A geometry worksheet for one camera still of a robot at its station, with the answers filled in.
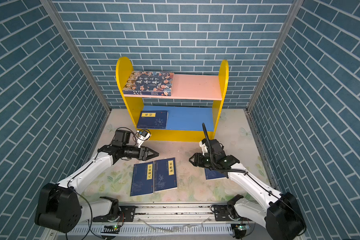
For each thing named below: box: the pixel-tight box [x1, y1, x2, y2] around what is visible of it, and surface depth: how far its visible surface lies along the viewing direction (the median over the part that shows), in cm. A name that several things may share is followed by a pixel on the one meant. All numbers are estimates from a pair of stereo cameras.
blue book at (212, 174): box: [204, 168, 227, 180], surface depth 88 cm
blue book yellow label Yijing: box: [137, 110, 169, 129], surface depth 96 cm
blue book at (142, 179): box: [130, 161, 154, 197], surface depth 86 cm
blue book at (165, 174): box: [154, 157, 178, 193], surface depth 88 cm
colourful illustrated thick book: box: [122, 71, 175, 96], surface depth 75 cm
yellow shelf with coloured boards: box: [116, 56, 229, 142], surface depth 80 cm
